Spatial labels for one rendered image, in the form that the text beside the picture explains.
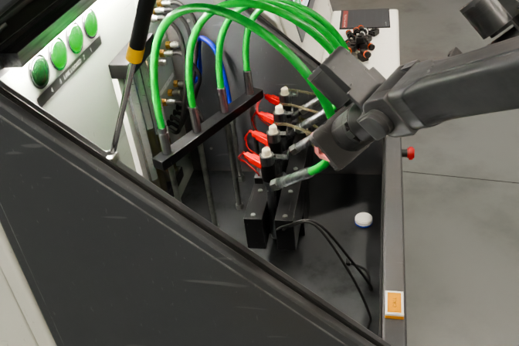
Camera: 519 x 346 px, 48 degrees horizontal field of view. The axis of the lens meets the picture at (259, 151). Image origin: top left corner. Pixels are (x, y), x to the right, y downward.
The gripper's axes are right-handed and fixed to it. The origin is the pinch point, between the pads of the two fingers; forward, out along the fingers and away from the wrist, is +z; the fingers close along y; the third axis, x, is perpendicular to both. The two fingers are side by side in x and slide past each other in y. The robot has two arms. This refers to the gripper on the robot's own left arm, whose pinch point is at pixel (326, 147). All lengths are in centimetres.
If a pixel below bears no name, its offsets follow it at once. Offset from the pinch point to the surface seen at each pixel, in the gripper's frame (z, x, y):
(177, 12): 1.5, -31.6, 4.3
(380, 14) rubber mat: 76, -18, -84
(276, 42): -8.4, -16.8, -0.5
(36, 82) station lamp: 1.4, -34.3, 28.4
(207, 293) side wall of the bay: 1.8, 4.8, 28.5
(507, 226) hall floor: 125, 81, -103
